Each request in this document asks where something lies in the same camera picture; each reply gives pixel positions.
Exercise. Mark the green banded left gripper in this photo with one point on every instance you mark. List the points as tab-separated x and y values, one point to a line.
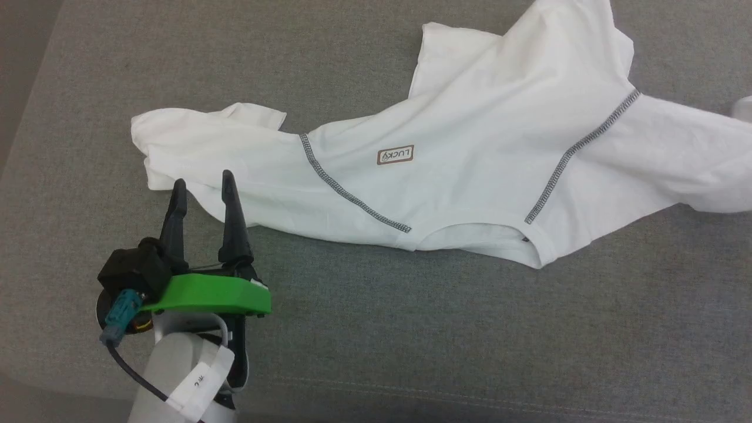
205	294

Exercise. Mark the white T-shirt with grey stitching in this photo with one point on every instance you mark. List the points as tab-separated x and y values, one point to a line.
470	129

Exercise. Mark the white paper label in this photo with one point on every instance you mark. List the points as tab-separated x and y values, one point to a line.
202	382

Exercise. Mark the grey fabric sofa cushion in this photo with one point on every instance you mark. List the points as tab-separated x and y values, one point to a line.
411	329

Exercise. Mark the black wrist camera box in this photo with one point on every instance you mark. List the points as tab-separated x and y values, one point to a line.
132	267

